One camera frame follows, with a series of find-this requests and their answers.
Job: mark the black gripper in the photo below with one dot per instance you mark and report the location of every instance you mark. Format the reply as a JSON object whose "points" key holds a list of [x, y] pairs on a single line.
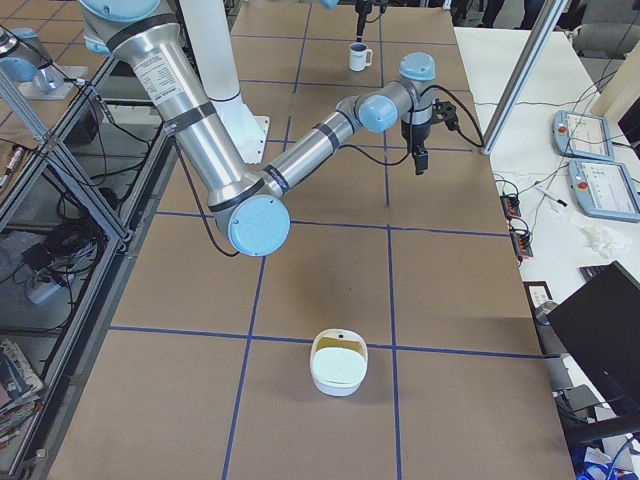
{"points": [[361, 16], [418, 135]]}

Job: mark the white mug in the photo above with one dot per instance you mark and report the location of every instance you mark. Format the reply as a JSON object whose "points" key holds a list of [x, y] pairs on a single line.
{"points": [[360, 56]]}

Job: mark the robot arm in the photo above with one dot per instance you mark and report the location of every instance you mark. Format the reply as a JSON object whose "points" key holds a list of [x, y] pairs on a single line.
{"points": [[332, 4], [186, 65]]}

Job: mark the left orange connector box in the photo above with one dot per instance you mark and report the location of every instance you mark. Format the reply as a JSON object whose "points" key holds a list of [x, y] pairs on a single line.
{"points": [[511, 206]]}

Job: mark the orange connector box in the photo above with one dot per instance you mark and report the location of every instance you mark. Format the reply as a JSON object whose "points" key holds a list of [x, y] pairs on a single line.
{"points": [[521, 240], [511, 206]]}

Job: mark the black white marker pen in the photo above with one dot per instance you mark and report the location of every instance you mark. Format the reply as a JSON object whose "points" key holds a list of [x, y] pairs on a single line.
{"points": [[550, 195]]}

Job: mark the right orange connector box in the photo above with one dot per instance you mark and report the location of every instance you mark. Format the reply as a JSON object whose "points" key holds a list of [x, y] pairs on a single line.
{"points": [[521, 240]]}

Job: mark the upper teach pendant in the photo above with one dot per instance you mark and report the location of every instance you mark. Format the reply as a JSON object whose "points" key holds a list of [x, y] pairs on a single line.
{"points": [[581, 135]]}

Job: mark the teach pendant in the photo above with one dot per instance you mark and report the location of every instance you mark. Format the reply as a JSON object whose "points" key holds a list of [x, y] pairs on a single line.
{"points": [[604, 189], [581, 135]]}

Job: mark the lower teach pendant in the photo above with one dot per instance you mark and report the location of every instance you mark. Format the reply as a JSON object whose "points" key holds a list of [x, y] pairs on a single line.
{"points": [[604, 189]]}

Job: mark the crumpled white tissue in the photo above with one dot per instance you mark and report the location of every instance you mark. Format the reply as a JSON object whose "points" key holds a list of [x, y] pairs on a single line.
{"points": [[605, 241]]}

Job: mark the black laptop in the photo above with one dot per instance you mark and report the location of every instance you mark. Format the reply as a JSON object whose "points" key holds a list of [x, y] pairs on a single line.
{"points": [[599, 327]]}

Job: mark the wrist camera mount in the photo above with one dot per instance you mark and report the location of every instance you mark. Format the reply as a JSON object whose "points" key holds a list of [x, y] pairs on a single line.
{"points": [[445, 112]]}

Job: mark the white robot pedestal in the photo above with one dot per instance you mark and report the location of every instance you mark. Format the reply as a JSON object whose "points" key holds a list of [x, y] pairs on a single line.
{"points": [[208, 32]]}

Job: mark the aluminium frame post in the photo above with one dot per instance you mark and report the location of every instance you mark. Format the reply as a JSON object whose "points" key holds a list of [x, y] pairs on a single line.
{"points": [[538, 35]]}

